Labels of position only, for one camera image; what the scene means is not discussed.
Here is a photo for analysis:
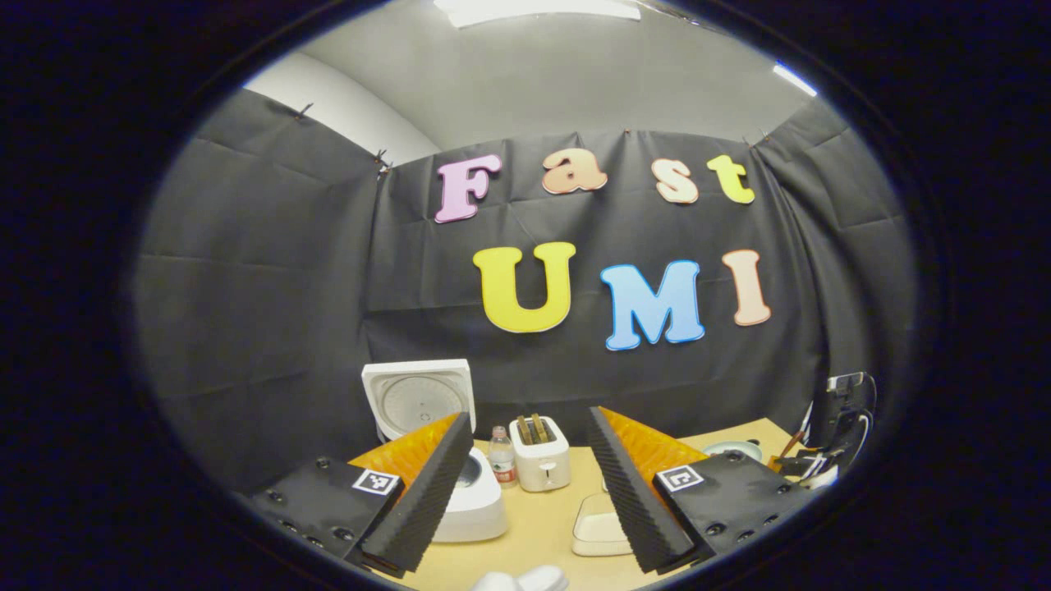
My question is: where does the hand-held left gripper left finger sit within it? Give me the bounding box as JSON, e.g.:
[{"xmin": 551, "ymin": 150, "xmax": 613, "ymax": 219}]
[{"xmin": 246, "ymin": 410, "xmax": 475, "ymax": 578}]

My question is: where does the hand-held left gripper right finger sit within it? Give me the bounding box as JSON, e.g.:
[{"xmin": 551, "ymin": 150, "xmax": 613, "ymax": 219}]
[{"xmin": 585, "ymin": 406, "xmax": 815, "ymax": 575}]

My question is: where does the white rice cooker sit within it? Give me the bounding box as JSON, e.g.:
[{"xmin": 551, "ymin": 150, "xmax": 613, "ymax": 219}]
[{"xmin": 361, "ymin": 359, "xmax": 508, "ymax": 543}]

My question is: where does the pale green plate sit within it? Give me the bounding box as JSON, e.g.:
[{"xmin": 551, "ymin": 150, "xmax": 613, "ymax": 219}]
[{"xmin": 702, "ymin": 441, "xmax": 764, "ymax": 462}]

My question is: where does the clear plastic water bottle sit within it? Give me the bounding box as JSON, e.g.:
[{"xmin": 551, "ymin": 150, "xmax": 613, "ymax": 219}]
[{"xmin": 488, "ymin": 425, "xmax": 518, "ymax": 489}]

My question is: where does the white toaster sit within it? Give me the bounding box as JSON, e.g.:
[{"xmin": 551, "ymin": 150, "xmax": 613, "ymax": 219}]
[{"xmin": 509, "ymin": 415, "xmax": 571, "ymax": 493}]

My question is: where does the black backdrop cloth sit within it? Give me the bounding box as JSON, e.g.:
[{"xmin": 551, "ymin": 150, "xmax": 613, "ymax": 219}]
[{"xmin": 135, "ymin": 86, "xmax": 916, "ymax": 497}]

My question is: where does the small ceiling light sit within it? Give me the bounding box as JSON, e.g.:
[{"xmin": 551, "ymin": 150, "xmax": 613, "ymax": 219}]
[{"xmin": 772, "ymin": 62, "xmax": 819, "ymax": 98}]

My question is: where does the long ceiling light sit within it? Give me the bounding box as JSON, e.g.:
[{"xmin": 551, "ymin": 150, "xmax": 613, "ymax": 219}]
[{"xmin": 434, "ymin": 0, "xmax": 641, "ymax": 28}]

